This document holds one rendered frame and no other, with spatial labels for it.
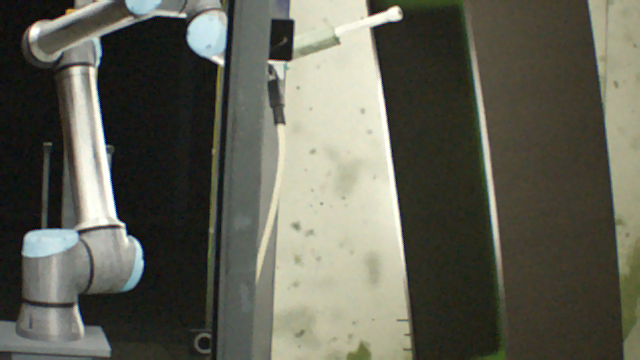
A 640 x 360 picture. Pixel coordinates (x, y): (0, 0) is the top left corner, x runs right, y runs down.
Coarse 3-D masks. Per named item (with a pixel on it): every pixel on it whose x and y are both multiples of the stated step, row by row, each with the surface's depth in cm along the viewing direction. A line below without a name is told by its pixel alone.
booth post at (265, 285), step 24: (288, 0) 377; (216, 144) 390; (264, 144) 378; (216, 168) 388; (264, 168) 379; (264, 192) 379; (264, 216) 380; (264, 264) 381; (264, 288) 381; (264, 312) 382; (264, 336) 382
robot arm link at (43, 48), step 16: (112, 0) 280; (128, 0) 272; (144, 0) 269; (160, 0) 270; (176, 0) 274; (64, 16) 298; (80, 16) 290; (96, 16) 284; (112, 16) 281; (128, 16) 278; (144, 16) 276; (176, 16) 279; (32, 32) 305; (48, 32) 301; (64, 32) 295; (80, 32) 291; (96, 32) 289; (32, 48) 305; (48, 48) 303; (64, 48) 302; (48, 64) 314
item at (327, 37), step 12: (384, 12) 294; (396, 12) 292; (348, 24) 298; (360, 24) 296; (372, 24) 295; (300, 36) 302; (312, 36) 300; (324, 36) 299; (336, 36) 300; (300, 48) 302; (312, 48) 301; (324, 48) 302; (276, 72) 305; (276, 84) 304; (276, 96) 303; (276, 108) 302; (276, 120) 302
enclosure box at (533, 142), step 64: (384, 0) 330; (448, 0) 337; (512, 0) 277; (576, 0) 284; (384, 64) 332; (448, 64) 339; (512, 64) 278; (576, 64) 285; (384, 128) 332; (448, 128) 340; (512, 128) 279; (576, 128) 286; (448, 192) 341; (512, 192) 280; (576, 192) 287; (448, 256) 342; (512, 256) 281; (576, 256) 288; (448, 320) 344; (512, 320) 283; (576, 320) 289
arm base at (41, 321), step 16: (32, 304) 293; (48, 304) 293; (64, 304) 295; (32, 320) 292; (48, 320) 292; (64, 320) 294; (80, 320) 300; (32, 336) 291; (48, 336) 291; (64, 336) 293; (80, 336) 298
